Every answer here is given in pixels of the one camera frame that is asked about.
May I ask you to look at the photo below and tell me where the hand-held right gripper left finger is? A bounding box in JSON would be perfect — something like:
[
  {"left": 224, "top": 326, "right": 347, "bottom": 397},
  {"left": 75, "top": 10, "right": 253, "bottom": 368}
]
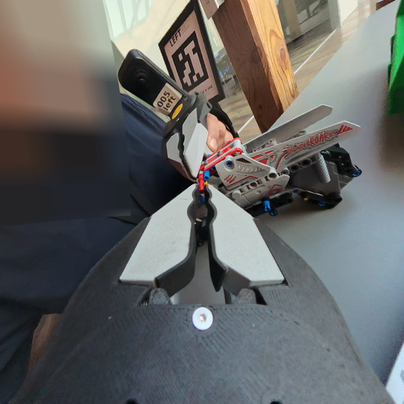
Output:
[{"left": 119, "top": 184, "right": 200, "bottom": 297}]

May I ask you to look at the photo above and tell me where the wooden post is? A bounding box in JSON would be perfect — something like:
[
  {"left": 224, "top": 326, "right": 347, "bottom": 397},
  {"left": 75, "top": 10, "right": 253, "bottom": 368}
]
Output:
[{"left": 212, "top": 0, "right": 300, "bottom": 133}]

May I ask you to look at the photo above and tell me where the large green plastic bin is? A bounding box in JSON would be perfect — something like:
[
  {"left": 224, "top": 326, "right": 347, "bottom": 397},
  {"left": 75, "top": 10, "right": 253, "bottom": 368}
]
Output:
[{"left": 387, "top": 0, "right": 404, "bottom": 116}]

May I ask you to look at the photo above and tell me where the person's left hand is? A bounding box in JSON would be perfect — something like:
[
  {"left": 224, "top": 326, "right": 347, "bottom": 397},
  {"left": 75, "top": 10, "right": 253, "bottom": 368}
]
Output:
[{"left": 206, "top": 113, "right": 235, "bottom": 152}]

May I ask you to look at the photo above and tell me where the grey red lego truck model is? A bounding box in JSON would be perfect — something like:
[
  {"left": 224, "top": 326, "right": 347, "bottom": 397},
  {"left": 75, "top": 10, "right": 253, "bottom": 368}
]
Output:
[{"left": 202, "top": 105, "right": 363, "bottom": 217}]

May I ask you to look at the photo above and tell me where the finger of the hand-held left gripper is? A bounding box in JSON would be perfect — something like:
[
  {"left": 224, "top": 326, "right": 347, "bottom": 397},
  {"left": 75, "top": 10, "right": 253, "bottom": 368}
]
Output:
[
  {"left": 166, "top": 131, "right": 193, "bottom": 179},
  {"left": 181, "top": 114, "right": 209, "bottom": 177}
]

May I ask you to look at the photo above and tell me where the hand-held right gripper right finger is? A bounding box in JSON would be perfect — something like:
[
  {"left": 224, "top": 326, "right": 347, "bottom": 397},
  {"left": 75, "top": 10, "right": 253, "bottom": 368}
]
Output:
[{"left": 205, "top": 185, "right": 285, "bottom": 296}]

